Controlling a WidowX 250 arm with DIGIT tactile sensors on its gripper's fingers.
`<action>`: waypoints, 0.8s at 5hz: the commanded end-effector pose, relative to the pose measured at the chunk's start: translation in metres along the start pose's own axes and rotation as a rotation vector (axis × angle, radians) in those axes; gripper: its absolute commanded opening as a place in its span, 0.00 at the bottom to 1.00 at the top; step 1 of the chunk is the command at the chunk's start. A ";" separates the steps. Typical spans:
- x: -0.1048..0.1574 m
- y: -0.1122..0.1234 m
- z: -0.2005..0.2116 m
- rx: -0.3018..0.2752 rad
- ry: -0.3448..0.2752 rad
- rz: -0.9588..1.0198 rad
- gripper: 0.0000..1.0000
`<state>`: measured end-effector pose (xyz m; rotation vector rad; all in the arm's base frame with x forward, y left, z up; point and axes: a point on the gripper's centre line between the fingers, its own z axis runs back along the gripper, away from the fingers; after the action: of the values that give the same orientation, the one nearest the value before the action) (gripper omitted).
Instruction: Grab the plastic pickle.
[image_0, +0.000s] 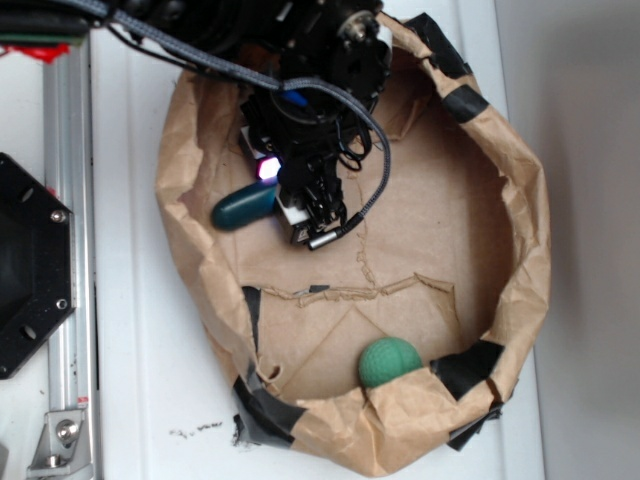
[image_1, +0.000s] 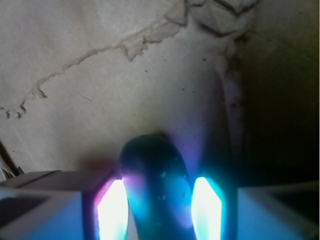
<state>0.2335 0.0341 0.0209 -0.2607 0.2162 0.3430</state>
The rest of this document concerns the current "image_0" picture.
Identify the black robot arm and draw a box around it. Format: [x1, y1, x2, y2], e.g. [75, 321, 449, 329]
[119, 1, 392, 249]

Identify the green dimpled ball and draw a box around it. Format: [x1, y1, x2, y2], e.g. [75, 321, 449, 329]
[358, 337, 423, 388]

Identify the aluminium extrusion rail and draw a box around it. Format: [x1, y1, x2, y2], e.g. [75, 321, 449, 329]
[26, 45, 102, 479]

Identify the grey braided cable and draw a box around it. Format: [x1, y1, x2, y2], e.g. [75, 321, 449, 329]
[74, 0, 392, 246]

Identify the black octagonal mount plate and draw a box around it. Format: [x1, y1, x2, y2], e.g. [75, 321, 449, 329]
[1, 153, 74, 380]

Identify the dark green plastic pickle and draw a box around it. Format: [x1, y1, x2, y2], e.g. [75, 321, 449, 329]
[211, 178, 277, 231]

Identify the crumpled brown paper bag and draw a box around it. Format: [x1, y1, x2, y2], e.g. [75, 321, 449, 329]
[155, 15, 551, 477]

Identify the metal corner bracket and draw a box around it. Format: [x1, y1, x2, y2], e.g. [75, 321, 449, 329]
[26, 409, 94, 479]

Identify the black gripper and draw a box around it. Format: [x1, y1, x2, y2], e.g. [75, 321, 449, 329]
[239, 89, 372, 250]

